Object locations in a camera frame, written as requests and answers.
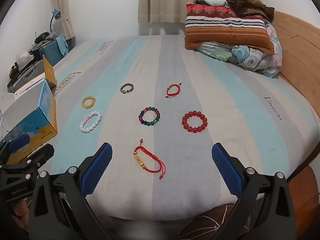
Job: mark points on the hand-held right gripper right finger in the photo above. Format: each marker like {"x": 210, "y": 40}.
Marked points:
{"x": 226, "y": 170}

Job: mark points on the grey suitcase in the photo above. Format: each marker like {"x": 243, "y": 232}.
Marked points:
{"x": 25, "y": 73}

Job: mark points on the blue and yellow cardboard box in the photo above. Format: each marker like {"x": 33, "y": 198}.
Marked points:
{"x": 37, "y": 120}

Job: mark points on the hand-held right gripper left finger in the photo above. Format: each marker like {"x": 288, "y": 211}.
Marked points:
{"x": 97, "y": 170}

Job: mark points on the teal cloth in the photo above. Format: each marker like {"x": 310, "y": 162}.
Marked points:
{"x": 62, "y": 43}

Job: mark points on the black bag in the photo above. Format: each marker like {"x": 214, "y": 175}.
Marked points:
{"x": 42, "y": 36}

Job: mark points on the beige side curtain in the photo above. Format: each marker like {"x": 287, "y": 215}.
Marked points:
{"x": 67, "y": 12}

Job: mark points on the grey pillow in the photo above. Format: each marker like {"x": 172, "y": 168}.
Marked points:
{"x": 212, "y": 1}

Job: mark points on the teal suitcase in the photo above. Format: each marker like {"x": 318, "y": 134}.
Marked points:
{"x": 51, "y": 52}

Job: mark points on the brown patterned cloth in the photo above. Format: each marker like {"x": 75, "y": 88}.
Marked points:
{"x": 212, "y": 220}

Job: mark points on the floral quilt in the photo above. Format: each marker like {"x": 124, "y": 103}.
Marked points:
{"x": 245, "y": 55}

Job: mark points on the striped pillow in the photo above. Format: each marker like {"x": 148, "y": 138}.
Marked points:
{"x": 225, "y": 27}

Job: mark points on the white plastic bag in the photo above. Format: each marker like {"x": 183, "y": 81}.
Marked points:
{"x": 23, "y": 56}

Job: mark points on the blue desk lamp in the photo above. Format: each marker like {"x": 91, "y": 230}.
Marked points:
{"x": 55, "y": 15}

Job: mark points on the person's left hand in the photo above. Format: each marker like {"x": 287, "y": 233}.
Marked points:
{"x": 20, "y": 212}

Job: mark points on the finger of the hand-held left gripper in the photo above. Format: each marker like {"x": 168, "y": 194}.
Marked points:
{"x": 41, "y": 153}
{"x": 18, "y": 142}

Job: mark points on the striped bed sheet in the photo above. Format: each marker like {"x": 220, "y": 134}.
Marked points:
{"x": 225, "y": 110}

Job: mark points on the wooden bed frame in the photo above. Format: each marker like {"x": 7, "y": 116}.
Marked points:
{"x": 297, "y": 55}

